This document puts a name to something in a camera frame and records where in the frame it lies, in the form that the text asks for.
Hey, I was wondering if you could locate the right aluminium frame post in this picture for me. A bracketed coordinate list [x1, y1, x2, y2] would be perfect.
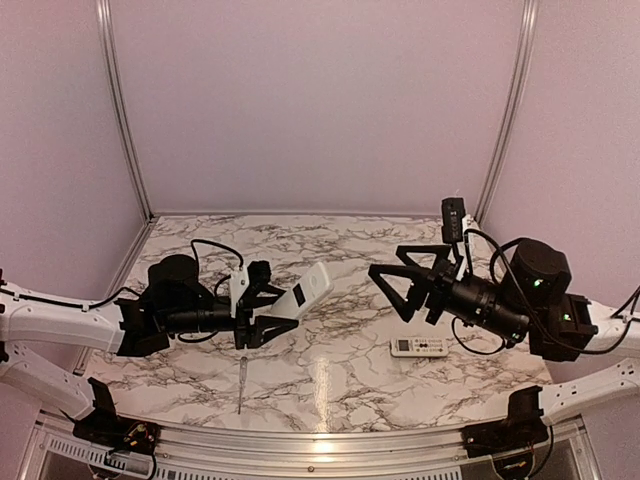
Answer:
[474, 0, 540, 225]

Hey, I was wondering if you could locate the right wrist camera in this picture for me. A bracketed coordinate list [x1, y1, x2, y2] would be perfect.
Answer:
[440, 197, 476, 284]

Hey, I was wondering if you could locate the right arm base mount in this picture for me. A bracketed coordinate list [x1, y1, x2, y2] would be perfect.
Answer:
[461, 386, 549, 458]

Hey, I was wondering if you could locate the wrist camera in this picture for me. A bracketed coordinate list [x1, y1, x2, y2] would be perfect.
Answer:
[440, 197, 476, 284]
[229, 260, 271, 306]

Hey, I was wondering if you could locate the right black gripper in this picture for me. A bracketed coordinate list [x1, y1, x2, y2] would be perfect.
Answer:
[370, 244, 534, 345]

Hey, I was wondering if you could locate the clear handle screwdriver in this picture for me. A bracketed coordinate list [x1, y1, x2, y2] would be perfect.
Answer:
[237, 356, 248, 415]

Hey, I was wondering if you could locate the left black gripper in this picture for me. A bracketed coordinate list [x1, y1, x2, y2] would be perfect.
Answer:
[164, 285, 299, 350]

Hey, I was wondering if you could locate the aluminium frame post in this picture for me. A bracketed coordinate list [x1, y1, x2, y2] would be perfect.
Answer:
[96, 0, 154, 223]
[474, 0, 540, 225]

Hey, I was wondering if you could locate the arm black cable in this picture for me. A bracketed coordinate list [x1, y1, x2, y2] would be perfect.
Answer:
[0, 238, 246, 346]
[449, 227, 640, 356]

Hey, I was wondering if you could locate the left aluminium frame post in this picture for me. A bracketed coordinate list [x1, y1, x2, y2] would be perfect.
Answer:
[96, 0, 154, 223]

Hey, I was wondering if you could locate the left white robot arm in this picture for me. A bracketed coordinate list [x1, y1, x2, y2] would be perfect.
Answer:
[1, 254, 310, 358]

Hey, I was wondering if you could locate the front aluminium rail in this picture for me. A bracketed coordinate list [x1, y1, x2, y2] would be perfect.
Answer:
[19, 409, 601, 480]

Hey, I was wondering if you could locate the white remote control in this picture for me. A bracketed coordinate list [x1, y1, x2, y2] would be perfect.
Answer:
[269, 262, 334, 320]

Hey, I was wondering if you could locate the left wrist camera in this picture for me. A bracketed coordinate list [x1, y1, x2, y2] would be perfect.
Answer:
[229, 260, 271, 306]

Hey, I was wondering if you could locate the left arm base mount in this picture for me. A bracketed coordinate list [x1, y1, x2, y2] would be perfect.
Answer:
[73, 377, 161, 455]

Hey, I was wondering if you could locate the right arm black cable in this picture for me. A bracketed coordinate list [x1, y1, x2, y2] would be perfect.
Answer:
[449, 227, 640, 356]

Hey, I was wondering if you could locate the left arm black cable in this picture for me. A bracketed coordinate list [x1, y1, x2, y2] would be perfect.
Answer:
[0, 238, 246, 346]

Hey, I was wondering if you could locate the small white AC remote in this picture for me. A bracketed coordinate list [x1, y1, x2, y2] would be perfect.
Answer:
[390, 337, 449, 359]

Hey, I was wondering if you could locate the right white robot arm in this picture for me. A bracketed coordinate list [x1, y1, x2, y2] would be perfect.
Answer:
[368, 238, 639, 448]

